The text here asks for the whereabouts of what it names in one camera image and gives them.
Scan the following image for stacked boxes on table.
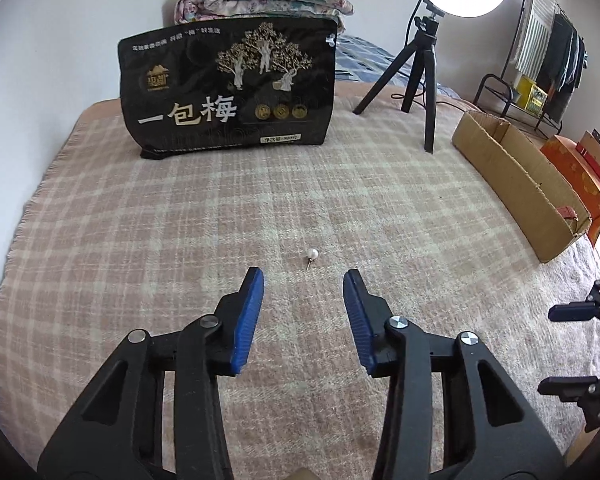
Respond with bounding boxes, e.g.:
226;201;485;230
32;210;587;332
577;130;600;158

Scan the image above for blue patterned mattress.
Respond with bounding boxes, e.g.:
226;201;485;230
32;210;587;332
335;34;421;91

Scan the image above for striped hanging towel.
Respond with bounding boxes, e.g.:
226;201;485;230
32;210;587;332
512;0;558;78

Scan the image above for yellow crate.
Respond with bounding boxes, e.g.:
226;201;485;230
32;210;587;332
512;75;548;113

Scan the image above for black tripod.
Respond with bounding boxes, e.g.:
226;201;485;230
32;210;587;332
352;2;440;155

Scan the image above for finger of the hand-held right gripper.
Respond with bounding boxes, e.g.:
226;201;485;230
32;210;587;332
537;376;600;405
548;280;600;333

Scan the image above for cardboard box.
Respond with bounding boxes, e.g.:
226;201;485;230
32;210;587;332
452;110;593;264

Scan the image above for black printed snack bag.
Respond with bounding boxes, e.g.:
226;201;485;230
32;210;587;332
117;15;338;160

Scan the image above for dark green hanging coat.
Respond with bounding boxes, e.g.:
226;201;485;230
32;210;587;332
535;12;573;101

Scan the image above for red flat box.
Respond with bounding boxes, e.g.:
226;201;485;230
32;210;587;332
575;142;600;186

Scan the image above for pink plaid blanket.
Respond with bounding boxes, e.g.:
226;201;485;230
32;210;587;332
0;82;600;480

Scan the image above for orange cloth covered table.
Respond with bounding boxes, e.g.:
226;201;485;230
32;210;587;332
540;135;600;248

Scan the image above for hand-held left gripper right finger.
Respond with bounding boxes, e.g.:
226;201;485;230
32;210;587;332
342;269;567;480

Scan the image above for black metal clothes rack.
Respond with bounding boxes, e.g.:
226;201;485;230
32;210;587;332
472;0;581;136

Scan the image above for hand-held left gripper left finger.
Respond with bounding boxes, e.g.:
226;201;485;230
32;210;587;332
37;266;265;480

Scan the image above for dark blue hanging garment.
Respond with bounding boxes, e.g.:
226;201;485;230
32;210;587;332
565;30;589;111

